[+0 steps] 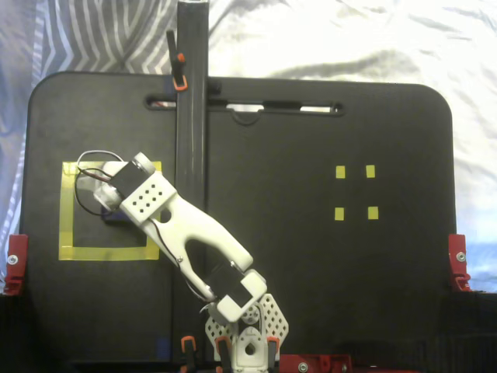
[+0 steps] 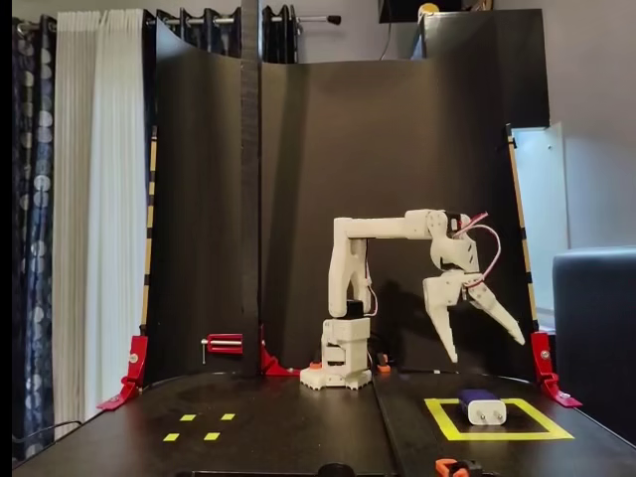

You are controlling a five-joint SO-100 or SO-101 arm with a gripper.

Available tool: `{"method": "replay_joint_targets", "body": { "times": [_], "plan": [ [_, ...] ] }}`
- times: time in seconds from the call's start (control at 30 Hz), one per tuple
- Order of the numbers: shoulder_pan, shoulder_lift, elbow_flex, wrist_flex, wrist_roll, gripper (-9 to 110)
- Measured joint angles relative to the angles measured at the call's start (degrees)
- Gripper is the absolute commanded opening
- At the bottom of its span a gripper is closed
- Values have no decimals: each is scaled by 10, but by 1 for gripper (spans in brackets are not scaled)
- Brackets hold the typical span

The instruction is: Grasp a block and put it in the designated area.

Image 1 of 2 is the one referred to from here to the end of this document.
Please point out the blue white charger block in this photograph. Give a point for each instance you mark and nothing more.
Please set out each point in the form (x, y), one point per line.
(112, 217)

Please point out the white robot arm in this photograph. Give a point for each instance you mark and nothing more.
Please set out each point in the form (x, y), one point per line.
(202, 229)

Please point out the yellow tape square outline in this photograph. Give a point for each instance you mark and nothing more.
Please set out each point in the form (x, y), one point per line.
(108, 253)

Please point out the red table clamp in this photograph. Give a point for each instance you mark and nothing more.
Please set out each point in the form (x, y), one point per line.
(458, 248)
(17, 248)

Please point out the black divider bar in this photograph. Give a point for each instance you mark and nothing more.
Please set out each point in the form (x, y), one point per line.
(190, 116)

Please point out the orange black spring clamp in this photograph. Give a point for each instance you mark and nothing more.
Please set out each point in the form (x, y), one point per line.
(178, 58)
(188, 344)

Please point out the blue tape piece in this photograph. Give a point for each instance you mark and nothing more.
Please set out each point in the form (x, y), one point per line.
(163, 347)

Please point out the small orange base clamp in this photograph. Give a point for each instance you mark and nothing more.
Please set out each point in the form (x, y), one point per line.
(272, 344)
(222, 344)

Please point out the small yellow tape marker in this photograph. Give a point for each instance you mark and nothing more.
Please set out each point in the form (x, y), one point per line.
(339, 214)
(370, 171)
(373, 212)
(341, 171)

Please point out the red screw C-clamp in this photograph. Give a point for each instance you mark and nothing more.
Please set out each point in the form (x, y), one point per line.
(338, 363)

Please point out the black curved backdrop board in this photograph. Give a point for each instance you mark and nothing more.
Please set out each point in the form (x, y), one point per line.
(466, 330)

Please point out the red pole base bracket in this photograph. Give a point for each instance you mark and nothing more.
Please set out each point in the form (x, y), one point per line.
(291, 363)

